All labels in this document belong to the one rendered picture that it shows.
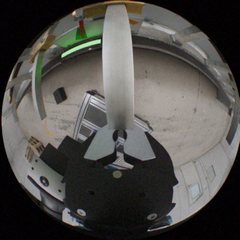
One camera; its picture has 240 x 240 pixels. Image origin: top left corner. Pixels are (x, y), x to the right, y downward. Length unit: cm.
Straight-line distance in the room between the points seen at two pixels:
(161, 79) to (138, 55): 40
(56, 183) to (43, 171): 5
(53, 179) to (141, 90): 102
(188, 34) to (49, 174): 55
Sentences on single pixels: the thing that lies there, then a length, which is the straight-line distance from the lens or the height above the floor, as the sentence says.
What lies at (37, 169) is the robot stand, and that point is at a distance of 28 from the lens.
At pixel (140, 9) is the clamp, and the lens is 21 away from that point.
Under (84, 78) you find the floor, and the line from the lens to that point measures 105.
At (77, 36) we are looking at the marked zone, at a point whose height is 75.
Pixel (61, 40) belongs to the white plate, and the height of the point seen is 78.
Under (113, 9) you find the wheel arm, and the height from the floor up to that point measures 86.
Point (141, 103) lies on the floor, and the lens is 100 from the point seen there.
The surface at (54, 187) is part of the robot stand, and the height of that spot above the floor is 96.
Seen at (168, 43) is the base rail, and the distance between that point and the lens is 34.
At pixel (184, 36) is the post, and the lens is 31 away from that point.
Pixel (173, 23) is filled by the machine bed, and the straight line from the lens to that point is 55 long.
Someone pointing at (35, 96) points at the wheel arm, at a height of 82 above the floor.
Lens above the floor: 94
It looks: 62 degrees down
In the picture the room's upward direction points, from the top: 178 degrees counter-clockwise
